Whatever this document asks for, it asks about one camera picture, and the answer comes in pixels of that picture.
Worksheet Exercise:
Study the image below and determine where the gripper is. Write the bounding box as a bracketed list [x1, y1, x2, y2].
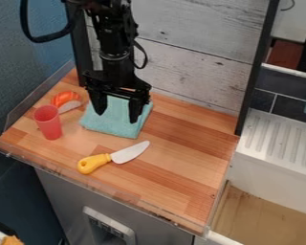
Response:
[81, 51, 153, 124]

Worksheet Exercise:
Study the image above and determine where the blue cloth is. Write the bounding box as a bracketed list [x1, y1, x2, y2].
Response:
[78, 94, 155, 140]

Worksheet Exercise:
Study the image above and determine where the orange toy sushi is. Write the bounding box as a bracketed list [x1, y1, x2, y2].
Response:
[49, 90, 84, 115]

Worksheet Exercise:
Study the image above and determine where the red cup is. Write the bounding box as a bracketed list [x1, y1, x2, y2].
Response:
[33, 104, 64, 141]

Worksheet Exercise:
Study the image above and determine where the toy sink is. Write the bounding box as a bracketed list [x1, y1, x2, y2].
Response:
[226, 107, 306, 218]

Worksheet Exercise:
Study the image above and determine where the cardboard box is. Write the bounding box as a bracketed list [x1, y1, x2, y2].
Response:
[210, 182, 306, 245]

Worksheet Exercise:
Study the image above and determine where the yellow handled toy knife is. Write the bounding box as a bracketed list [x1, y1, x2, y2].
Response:
[76, 140, 152, 175]

